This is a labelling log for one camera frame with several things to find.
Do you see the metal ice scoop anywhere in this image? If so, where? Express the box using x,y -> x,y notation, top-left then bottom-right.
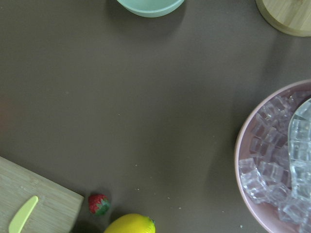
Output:
288,97 -> 311,146

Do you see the wooden cup tree stand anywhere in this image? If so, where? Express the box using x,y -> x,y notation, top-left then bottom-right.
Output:
256,0 -> 311,37

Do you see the yellow plastic knife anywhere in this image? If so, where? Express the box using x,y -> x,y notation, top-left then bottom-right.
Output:
8,196 -> 38,233

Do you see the yellow lemon lower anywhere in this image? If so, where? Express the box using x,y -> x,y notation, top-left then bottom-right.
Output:
104,214 -> 156,233

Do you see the pink bowl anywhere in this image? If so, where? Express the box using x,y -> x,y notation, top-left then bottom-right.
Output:
234,79 -> 311,233

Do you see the green bowl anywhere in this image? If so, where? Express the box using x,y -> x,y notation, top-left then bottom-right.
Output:
117,0 -> 184,17

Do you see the wooden cutting board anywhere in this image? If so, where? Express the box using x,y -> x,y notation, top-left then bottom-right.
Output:
0,158 -> 84,233

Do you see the red strawberry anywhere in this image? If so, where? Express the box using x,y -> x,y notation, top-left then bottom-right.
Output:
88,194 -> 111,215

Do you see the pile of clear ice cubes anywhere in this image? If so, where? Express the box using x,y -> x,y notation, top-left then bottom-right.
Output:
239,91 -> 311,233

